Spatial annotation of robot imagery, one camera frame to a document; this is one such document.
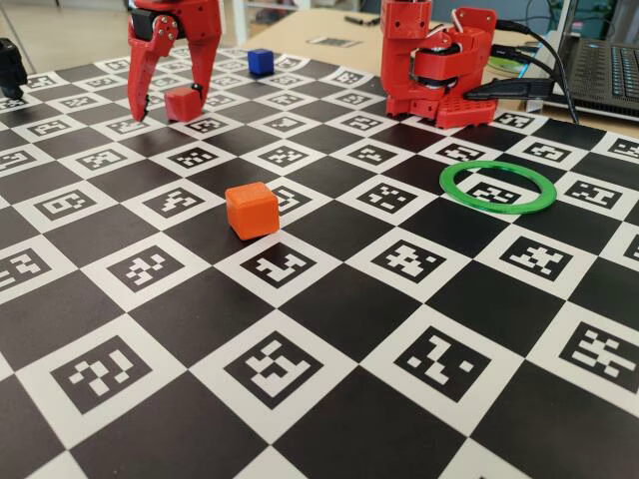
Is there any black short plug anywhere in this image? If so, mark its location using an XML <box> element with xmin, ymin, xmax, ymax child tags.
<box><xmin>491</xmin><ymin>44</ymin><xmax>543</xmax><ymax>64</ymax></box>

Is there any red cube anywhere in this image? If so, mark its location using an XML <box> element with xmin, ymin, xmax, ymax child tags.
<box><xmin>163</xmin><ymin>85</ymin><xmax>204</xmax><ymax>124</ymax></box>

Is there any red gripper black motor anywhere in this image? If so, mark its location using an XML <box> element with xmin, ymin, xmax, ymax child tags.
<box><xmin>126</xmin><ymin>0</ymin><xmax>223</xmax><ymax>124</ymax></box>

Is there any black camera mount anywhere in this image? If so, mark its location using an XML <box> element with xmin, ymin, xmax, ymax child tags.
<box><xmin>0</xmin><ymin>37</ymin><xmax>29</xmax><ymax>100</ymax></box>

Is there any blue cube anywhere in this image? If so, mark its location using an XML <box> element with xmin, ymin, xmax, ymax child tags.
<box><xmin>247</xmin><ymin>48</ymin><xmax>275</xmax><ymax>77</ymax></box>

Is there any grey laptop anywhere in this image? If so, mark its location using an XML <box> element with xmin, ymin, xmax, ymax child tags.
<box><xmin>541</xmin><ymin>0</ymin><xmax>639</xmax><ymax>122</ymax></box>

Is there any black curved cable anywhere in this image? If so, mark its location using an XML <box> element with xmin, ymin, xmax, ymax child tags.
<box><xmin>496</xmin><ymin>19</ymin><xmax>581</xmax><ymax>125</ymax></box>

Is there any green ring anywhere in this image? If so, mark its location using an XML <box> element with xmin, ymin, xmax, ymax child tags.
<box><xmin>438</xmin><ymin>160</ymin><xmax>558</xmax><ymax>217</ymax></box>

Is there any black white marker checkerboard mat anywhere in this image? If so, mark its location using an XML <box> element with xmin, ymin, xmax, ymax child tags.
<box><xmin>0</xmin><ymin>43</ymin><xmax>639</xmax><ymax>479</ymax></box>

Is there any printed marker paper sheet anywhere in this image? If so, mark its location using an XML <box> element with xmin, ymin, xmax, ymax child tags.
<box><xmin>307</xmin><ymin>35</ymin><xmax>363</xmax><ymax>50</ymax></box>

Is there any orange cube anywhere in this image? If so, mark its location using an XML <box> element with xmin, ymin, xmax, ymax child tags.
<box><xmin>224</xmin><ymin>181</ymin><xmax>281</xmax><ymax>241</ymax></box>

